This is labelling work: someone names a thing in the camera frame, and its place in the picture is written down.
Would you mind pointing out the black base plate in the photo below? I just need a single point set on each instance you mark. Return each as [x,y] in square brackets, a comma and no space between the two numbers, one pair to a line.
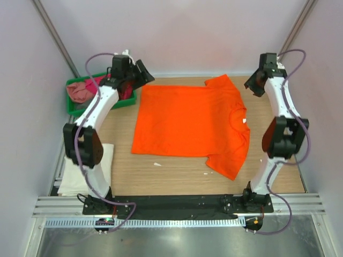
[181,207]

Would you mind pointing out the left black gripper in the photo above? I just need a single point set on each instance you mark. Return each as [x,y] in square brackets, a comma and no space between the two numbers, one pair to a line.
[146,77]

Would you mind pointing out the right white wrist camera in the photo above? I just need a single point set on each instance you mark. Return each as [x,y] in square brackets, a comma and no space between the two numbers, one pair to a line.
[279,64]

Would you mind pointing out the aluminium corner post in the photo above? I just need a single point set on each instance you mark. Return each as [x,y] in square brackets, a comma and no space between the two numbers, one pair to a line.
[298,24]
[55,36]

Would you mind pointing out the folded white t shirt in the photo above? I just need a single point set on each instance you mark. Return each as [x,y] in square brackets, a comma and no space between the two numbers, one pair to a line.
[73,181]

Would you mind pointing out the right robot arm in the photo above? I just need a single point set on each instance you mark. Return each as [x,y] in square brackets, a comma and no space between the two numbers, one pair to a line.
[285,134]

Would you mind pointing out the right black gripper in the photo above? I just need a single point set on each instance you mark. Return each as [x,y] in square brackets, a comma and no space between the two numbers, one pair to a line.
[258,92]

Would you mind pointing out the grey t shirt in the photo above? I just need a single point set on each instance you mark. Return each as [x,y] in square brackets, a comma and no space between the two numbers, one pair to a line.
[80,106]

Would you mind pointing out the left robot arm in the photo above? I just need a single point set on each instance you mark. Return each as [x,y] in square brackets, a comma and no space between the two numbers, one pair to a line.
[81,140]

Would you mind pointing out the green plastic bin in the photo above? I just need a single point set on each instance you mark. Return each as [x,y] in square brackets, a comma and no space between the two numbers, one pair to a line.
[98,107]

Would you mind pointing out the magenta t shirt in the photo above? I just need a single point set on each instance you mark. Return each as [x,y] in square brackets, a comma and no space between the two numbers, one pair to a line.
[102,81]

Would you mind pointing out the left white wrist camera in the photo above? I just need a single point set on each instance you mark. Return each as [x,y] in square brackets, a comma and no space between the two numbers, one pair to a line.
[127,53]

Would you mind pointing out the aluminium front rail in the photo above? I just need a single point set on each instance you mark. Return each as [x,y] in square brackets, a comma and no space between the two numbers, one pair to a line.
[70,206]

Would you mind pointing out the white slotted cable duct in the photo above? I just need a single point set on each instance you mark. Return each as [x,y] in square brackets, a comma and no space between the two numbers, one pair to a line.
[97,222]

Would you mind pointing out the right aluminium corner post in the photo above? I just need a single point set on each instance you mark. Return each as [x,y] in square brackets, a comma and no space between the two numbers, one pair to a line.
[298,24]

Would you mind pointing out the dusty pink t shirt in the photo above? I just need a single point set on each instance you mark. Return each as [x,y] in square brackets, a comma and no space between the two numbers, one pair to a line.
[78,93]

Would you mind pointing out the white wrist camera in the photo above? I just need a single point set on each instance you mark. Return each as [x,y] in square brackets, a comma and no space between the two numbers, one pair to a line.
[279,64]
[127,53]

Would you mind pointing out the orange t shirt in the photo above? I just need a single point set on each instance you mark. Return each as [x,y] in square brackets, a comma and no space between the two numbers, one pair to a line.
[194,121]

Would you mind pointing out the left aluminium corner post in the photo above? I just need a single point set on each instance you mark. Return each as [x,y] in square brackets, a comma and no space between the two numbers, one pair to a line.
[55,36]

